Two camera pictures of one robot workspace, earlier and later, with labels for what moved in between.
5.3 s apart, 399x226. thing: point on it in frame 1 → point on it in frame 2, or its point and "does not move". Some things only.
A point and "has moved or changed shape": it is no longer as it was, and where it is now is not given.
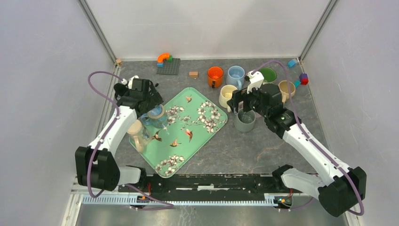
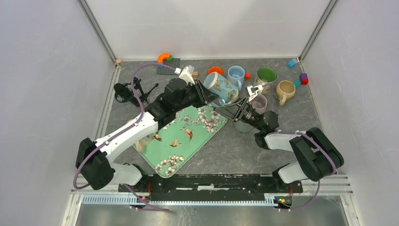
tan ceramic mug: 283,87 does not move
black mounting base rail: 204,188 does not move
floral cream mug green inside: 269,74 does not move
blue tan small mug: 155,117 has moved or changed shape
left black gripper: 144,112 → 204,95
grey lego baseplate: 170,68 does not move
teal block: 297,83 does not move
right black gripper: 239,96 → 234,111
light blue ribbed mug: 235,76 does not move
